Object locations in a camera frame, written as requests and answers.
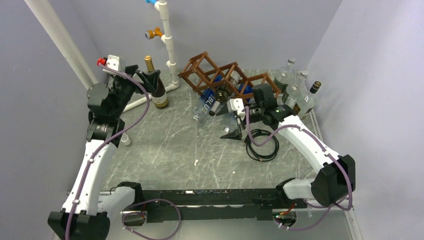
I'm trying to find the brown wooden wine rack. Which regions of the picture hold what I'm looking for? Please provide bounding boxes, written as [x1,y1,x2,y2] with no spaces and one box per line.
[177,51,282,110]

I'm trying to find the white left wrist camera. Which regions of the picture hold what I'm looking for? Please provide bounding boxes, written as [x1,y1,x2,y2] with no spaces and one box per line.
[96,54,126,75]

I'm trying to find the clear white labelled bottle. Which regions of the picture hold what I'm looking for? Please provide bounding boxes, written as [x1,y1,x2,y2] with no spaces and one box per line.
[281,70,309,108]

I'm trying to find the black labelled whisky bottle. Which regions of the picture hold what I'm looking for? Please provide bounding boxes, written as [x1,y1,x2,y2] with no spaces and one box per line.
[293,81,322,120]

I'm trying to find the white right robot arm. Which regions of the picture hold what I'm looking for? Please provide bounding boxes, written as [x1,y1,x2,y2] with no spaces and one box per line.
[216,84,356,211]

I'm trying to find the dark red wine bottle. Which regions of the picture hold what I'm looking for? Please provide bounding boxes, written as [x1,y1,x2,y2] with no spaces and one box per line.
[144,55,169,109]

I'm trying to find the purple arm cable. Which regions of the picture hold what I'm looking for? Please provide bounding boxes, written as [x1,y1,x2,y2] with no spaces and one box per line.
[64,64,182,240]
[243,105,354,232]

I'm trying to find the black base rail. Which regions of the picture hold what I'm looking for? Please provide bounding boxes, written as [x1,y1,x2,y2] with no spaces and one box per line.
[124,188,307,223]

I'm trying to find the green wine bottle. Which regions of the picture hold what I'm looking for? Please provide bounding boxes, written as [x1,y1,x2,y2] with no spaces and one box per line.
[208,84,233,117]

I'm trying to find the blue labelled clear bottle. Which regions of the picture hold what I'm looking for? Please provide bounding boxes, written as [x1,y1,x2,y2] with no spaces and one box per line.
[192,88,216,122]

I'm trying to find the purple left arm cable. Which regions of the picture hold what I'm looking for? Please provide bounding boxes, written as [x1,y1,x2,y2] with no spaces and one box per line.
[64,64,182,240]

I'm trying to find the coiled black cable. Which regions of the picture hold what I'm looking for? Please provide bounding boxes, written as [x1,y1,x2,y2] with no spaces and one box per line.
[244,129,280,163]

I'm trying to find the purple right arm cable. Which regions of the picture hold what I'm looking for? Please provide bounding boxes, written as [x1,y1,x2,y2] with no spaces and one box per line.
[243,105,354,232]

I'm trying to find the blue pipe fitting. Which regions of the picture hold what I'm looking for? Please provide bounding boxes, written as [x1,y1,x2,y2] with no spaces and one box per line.
[145,0,158,5]

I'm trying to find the white pvc pipe frame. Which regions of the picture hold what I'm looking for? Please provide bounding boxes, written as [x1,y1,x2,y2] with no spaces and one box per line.
[24,0,180,146]

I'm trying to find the round clear glass bottle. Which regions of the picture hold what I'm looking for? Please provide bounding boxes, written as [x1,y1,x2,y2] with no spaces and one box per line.
[273,57,296,93]

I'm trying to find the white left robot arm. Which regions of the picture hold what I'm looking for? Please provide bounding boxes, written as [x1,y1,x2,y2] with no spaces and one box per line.
[47,65,161,240]

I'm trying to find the orange pipe fitting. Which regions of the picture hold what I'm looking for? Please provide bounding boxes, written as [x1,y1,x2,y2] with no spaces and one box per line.
[145,27,164,40]

